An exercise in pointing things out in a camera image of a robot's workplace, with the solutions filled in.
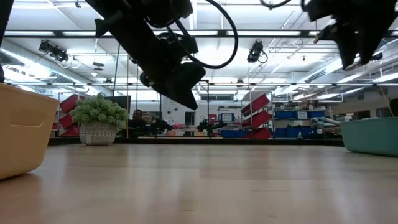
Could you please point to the light blue white robot arm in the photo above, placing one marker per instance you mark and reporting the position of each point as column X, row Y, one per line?
column 326, row 121

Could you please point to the silver ventilation duct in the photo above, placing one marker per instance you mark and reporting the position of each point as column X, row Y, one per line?
column 31, row 65

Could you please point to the yellow plastic bin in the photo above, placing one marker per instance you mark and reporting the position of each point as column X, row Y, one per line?
column 28, row 146

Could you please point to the black overhead rig beam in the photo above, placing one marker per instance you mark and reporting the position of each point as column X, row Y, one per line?
column 93, row 84
column 57, row 33

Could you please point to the black background station frame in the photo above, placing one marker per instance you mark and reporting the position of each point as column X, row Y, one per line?
column 207, row 102

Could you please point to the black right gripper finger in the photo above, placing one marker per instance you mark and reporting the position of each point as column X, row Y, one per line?
column 348, row 53
column 370, row 49

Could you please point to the blue storage bin row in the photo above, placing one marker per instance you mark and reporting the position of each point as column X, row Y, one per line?
column 233, row 133
column 289, row 115
column 295, row 133

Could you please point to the green potted plant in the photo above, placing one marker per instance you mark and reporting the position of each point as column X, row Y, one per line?
column 98, row 133

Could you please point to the teal plastic bin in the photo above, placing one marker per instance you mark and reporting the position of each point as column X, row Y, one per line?
column 370, row 137

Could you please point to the white column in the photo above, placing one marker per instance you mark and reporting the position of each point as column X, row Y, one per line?
column 174, row 109

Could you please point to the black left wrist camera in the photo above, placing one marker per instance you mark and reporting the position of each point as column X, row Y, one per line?
column 186, row 45

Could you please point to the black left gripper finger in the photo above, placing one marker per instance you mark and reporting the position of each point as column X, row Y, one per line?
column 180, row 84

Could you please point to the person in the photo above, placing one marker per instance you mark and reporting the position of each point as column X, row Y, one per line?
column 136, row 123

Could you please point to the black background robot arm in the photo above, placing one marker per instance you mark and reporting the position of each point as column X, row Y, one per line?
column 211, row 125
column 161, row 126

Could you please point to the black overhead camera unit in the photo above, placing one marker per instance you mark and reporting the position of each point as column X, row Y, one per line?
column 255, row 51
column 53, row 50
column 378, row 56

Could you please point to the red storage bin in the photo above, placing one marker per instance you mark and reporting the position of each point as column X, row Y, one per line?
column 256, row 104
column 261, row 133
column 70, row 131
column 258, row 119
column 70, row 103
column 67, row 121

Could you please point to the black aluminium table frame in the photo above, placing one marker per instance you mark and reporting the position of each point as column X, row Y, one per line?
column 186, row 140

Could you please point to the black background monitor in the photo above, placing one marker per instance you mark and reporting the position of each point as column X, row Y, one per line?
column 122, row 101

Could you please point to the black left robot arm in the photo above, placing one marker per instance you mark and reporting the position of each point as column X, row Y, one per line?
column 168, row 12

